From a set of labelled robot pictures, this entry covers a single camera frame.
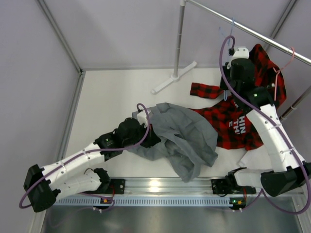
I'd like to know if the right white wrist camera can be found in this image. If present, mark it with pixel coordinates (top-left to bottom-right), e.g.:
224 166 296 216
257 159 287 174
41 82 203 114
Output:
228 47 249 61

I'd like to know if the purple cable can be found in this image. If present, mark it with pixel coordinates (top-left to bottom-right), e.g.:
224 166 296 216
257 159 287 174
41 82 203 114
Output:
219 35 311 215
18 103 151 212

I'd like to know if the slotted cable duct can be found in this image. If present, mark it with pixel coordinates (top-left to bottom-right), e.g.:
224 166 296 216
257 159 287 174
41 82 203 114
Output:
54 196 233 207

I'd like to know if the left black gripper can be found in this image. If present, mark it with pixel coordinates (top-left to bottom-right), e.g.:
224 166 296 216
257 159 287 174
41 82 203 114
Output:
123 121 161 148

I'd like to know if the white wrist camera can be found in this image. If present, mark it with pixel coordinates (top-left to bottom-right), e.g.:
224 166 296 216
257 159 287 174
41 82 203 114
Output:
132 109 153 128
228 47 249 61

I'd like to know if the red black plaid shirt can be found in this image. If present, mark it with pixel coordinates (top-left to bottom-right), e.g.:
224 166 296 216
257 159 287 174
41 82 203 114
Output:
194 44 287 150

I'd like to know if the light blue plastic hanger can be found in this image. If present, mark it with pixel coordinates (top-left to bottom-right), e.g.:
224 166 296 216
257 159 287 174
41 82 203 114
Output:
218 17 238 100

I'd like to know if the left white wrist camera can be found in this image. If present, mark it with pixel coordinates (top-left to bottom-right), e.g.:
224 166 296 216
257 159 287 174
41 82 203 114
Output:
132 109 153 128

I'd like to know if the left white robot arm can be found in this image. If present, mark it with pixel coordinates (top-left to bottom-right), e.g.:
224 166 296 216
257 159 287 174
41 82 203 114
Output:
22 117 161 213

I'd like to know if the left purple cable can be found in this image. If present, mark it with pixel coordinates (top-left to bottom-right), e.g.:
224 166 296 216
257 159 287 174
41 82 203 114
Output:
18 103 151 212

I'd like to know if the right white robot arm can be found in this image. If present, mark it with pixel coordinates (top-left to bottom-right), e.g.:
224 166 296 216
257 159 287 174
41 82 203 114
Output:
222 58 311 197

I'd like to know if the aluminium mounting rail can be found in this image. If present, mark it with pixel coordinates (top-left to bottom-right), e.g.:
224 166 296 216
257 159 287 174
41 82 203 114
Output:
38 176 304 197

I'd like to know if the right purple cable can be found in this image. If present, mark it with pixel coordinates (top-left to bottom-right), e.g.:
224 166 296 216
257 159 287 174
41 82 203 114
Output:
219 35 311 215

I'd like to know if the metal clothes rack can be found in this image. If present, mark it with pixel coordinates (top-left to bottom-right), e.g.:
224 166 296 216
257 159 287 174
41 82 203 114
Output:
151 0 311 122

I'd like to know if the pink plastic hanger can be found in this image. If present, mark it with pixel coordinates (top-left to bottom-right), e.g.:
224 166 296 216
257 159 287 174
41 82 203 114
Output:
274 47 295 101

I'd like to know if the grey button shirt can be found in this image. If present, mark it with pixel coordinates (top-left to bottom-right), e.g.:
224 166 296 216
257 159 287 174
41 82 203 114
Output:
129 103 218 183

